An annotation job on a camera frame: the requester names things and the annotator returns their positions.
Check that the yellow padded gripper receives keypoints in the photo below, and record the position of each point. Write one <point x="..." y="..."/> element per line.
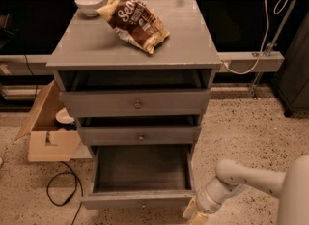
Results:
<point x="205" y="203"/>

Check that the white bowl in box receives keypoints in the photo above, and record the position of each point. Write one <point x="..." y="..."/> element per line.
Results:
<point x="63" y="117"/>

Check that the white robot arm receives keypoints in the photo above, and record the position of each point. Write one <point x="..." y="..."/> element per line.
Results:
<point x="291" y="188"/>

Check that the brown yellow chip bag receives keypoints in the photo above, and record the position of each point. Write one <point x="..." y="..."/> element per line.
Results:
<point x="134" y="23"/>

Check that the grey drawer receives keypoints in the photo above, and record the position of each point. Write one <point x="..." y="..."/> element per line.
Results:
<point x="135" y="103"/>
<point x="141" y="176"/>
<point x="107" y="136"/>

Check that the grey bottom drawer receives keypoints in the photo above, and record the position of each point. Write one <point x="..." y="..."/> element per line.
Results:
<point x="141" y="176"/>

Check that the grey middle drawer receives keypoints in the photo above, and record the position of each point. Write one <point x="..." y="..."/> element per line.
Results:
<point x="107" y="136"/>

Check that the white ceramic bowl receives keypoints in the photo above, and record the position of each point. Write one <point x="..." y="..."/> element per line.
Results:
<point x="89" y="7"/>

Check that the metal tripod stand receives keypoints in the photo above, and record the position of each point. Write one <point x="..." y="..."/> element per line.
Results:
<point x="270" y="46"/>

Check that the dark grey side cabinet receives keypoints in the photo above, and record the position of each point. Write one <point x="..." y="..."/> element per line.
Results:
<point x="291" y="83"/>

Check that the grey wooden drawer cabinet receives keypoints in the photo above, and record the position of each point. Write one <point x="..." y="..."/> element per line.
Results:
<point x="92" y="57"/>

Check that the grey top drawer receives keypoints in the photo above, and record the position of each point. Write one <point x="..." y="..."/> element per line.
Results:
<point x="135" y="103"/>

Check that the open cardboard box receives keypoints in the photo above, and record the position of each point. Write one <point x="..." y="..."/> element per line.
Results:
<point x="48" y="141"/>

